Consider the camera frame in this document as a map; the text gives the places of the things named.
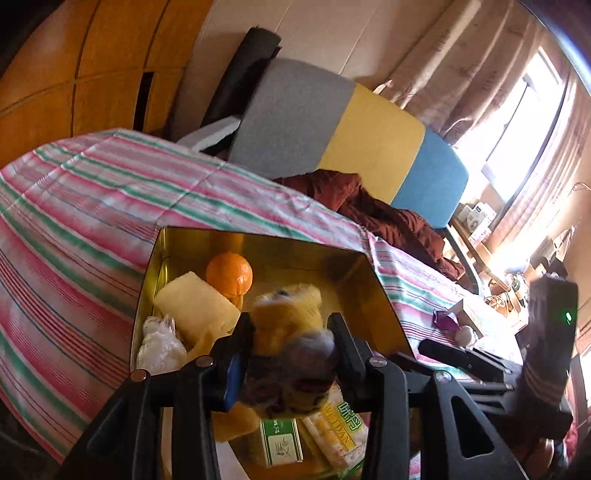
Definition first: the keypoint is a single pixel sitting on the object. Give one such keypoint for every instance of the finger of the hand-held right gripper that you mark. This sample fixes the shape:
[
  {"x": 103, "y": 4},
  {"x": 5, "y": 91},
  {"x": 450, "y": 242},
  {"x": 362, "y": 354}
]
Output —
[
  {"x": 448, "y": 353},
  {"x": 485, "y": 399}
]

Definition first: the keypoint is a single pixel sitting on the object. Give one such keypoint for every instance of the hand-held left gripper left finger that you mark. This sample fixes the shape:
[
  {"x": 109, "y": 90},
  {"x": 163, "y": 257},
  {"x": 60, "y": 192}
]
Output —
[{"x": 233, "y": 378}]

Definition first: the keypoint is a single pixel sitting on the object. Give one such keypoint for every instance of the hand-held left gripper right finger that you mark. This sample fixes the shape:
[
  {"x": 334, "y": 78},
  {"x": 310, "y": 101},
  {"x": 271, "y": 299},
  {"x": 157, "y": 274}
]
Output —
[{"x": 346, "y": 360}]

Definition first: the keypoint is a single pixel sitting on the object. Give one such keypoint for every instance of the yellow plush toy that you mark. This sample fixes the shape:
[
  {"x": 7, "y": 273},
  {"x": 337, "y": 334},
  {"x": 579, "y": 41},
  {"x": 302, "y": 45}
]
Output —
[{"x": 286, "y": 332}]

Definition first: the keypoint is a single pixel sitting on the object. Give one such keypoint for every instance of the yellow snack packet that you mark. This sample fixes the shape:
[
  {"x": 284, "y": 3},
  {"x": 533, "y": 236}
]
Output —
[{"x": 337, "y": 434}]

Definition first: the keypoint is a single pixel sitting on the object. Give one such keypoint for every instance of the small green box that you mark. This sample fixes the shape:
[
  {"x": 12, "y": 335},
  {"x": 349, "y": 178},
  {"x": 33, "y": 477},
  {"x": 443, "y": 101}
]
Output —
[{"x": 280, "y": 441}]

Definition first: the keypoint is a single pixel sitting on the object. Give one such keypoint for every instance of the white plastic bag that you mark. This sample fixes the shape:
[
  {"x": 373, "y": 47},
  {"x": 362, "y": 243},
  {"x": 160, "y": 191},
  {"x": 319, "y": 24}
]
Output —
[{"x": 159, "y": 346}]

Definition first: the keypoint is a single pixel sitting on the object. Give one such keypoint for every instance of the yellow sponge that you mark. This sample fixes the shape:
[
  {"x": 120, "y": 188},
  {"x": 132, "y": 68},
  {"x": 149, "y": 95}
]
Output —
[{"x": 198, "y": 304}]

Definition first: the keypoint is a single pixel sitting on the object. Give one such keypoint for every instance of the orange fruit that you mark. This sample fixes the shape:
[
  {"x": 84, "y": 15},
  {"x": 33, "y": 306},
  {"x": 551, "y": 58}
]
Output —
[{"x": 229, "y": 274}]

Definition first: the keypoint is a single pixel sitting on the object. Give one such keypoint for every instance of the gold metal tin box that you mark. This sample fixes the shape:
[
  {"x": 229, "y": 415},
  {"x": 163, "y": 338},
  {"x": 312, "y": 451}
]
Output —
[{"x": 286, "y": 263}]

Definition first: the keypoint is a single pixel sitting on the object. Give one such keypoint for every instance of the small white bottle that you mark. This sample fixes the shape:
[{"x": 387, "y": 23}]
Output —
[{"x": 466, "y": 335}]

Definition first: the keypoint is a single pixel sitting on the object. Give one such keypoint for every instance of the small purple object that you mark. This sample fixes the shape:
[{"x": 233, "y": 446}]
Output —
[{"x": 444, "y": 321}]

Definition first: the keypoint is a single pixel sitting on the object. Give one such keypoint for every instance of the pale tissue box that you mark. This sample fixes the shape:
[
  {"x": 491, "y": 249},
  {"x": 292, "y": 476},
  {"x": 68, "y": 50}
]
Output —
[{"x": 471, "y": 314}]

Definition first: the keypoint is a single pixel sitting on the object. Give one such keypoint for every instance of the wooden bedside table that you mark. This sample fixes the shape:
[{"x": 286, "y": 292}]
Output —
[{"x": 489, "y": 272}]

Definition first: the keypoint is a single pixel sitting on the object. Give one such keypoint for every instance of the white box on bedside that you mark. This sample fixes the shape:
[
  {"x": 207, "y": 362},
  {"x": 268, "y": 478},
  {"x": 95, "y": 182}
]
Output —
[{"x": 476, "y": 220}]

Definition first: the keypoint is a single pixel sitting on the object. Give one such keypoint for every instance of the dark red blanket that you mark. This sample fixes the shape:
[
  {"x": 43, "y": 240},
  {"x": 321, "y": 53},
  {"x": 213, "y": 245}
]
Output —
[{"x": 397, "y": 226}]

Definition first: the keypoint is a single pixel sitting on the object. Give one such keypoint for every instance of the beige patterned curtain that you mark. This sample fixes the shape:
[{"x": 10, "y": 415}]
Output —
[
  {"x": 554, "y": 161},
  {"x": 461, "y": 69}
]

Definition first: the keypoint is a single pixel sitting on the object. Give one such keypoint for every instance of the striped pink green bedsheet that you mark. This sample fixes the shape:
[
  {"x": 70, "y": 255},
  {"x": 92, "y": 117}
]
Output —
[{"x": 83, "y": 221}]

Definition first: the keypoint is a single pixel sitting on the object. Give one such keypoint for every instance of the window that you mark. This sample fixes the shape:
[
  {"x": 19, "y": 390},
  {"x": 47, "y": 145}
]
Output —
[{"x": 526, "y": 129}]

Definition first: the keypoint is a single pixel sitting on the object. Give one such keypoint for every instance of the grey yellow blue chair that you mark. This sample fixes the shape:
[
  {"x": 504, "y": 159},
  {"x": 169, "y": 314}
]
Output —
[{"x": 295, "y": 120}]

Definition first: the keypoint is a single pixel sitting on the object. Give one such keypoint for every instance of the white foam board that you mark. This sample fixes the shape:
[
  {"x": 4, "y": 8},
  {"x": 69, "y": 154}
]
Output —
[{"x": 212, "y": 134}]

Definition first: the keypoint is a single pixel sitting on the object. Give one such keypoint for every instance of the black rolled mat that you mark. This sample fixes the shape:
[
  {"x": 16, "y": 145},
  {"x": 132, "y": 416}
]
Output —
[{"x": 240, "y": 74}]

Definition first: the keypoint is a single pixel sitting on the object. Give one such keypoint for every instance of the wooden wardrobe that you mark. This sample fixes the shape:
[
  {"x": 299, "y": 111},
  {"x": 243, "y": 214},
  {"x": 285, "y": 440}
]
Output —
[{"x": 69, "y": 69}]

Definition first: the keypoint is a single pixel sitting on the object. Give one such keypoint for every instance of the metal bed rail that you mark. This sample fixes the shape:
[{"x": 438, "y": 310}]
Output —
[{"x": 464, "y": 263}]

